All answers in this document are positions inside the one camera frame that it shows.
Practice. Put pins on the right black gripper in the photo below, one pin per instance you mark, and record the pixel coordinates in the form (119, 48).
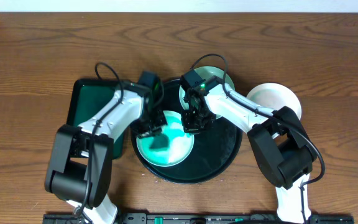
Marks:
(190, 127)

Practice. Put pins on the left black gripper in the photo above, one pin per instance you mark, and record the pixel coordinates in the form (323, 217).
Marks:
(150, 128)

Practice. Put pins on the light green front plate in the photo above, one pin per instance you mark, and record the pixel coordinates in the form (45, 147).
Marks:
(181, 143)

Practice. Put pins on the light green plate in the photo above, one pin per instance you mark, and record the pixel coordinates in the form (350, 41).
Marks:
(181, 143)
(218, 101)

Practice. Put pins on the white plate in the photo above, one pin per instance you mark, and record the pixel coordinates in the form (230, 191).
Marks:
(274, 95)

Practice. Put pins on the green scouring sponge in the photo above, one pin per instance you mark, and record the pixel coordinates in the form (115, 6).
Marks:
(159, 142)

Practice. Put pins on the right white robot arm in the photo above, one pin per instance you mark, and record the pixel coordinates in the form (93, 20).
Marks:
(282, 149)

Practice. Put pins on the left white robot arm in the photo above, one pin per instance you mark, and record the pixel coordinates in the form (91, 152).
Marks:
(79, 170)

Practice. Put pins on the round black tray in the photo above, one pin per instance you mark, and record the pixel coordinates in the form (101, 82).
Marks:
(212, 152)

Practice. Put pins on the dark green rectangular tray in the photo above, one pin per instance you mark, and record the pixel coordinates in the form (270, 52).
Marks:
(88, 97)

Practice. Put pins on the light green back plate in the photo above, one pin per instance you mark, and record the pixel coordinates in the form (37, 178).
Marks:
(218, 101)

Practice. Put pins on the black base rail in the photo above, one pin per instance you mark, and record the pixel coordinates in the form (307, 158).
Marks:
(142, 218)

